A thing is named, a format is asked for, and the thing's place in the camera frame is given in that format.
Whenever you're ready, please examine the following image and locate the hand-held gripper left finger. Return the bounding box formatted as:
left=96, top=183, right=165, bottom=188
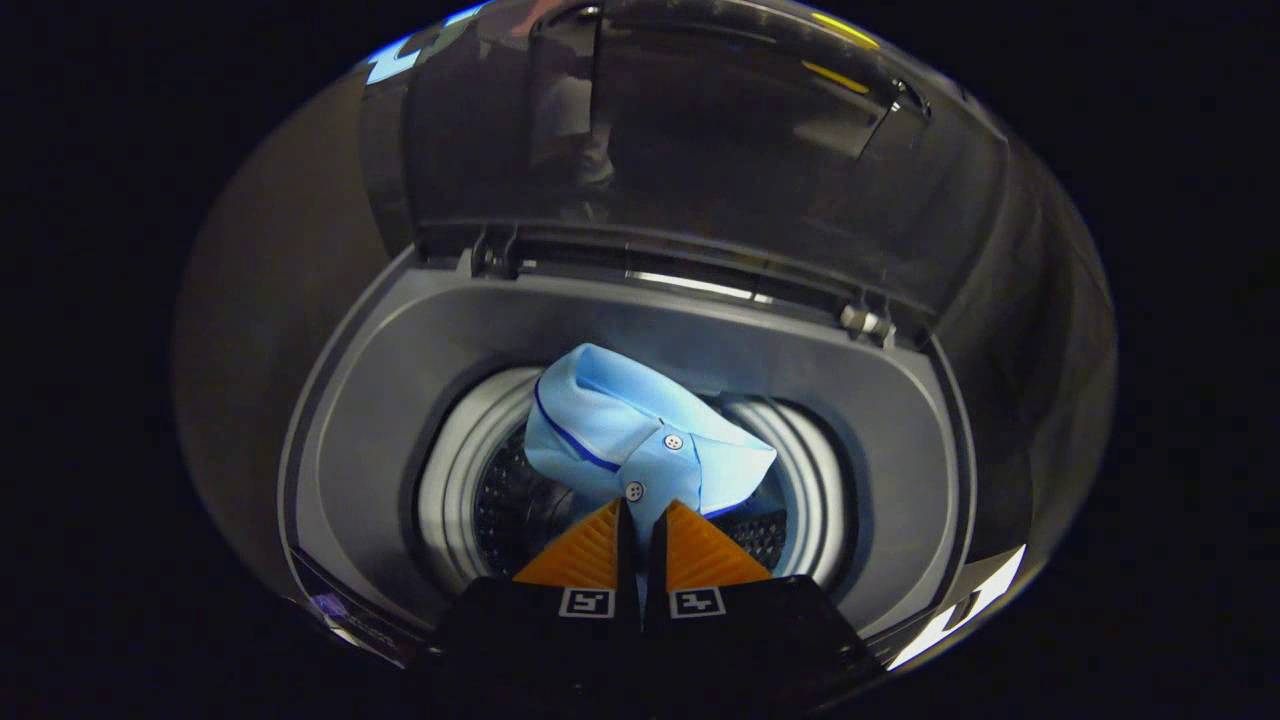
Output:
left=420, top=497, right=642, bottom=702

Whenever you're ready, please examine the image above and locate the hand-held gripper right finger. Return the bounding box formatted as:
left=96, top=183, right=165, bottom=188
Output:
left=644, top=499, right=887, bottom=707

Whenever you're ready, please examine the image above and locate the light blue polo shirt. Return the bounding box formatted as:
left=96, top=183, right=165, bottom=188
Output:
left=523, top=343, right=779, bottom=601

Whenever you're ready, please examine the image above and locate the grey washing machine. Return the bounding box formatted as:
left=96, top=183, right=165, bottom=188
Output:
left=278, top=225, right=1031, bottom=673

